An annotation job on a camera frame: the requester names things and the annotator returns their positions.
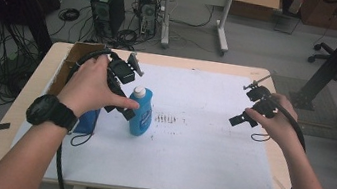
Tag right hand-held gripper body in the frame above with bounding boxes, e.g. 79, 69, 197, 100
238, 71, 283, 121

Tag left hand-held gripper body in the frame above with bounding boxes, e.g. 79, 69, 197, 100
103, 48, 148, 100

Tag blue bottle with white cap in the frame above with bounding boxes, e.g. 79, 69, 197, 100
123, 84, 157, 139

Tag blue cardboard box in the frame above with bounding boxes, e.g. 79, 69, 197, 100
41, 36, 113, 138

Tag person's left hand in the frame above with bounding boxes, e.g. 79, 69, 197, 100
53, 48, 147, 128

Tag person's right hand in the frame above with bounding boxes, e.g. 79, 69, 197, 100
240, 88, 306, 148

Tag white board mat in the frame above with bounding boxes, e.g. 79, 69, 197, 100
7, 43, 294, 189

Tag black wrist watch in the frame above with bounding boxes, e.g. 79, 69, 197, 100
23, 90, 84, 136

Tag open computer case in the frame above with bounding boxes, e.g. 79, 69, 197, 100
130, 0, 162, 39

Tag black computer tower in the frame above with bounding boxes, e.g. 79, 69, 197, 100
85, 0, 129, 40

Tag brown cardboard box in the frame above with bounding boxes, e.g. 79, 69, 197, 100
228, 0, 284, 24

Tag white bottle with red cap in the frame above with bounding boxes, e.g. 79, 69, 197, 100
287, 0, 307, 17

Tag thin black cord loop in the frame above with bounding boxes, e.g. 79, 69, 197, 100
249, 131, 272, 145
69, 106, 101, 150

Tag right hand-held gripper black cable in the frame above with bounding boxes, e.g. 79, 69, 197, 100
257, 97, 314, 189

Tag hand-held gripper black cable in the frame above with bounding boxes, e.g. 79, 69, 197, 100
257, 97, 314, 189
49, 43, 117, 189

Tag left hand-held gripper black cable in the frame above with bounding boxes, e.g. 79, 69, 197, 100
49, 43, 117, 189

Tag coiled black cable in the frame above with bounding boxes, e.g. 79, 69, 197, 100
56, 5, 82, 24

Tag bundle of black floor cables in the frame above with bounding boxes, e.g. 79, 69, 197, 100
0, 20, 48, 115

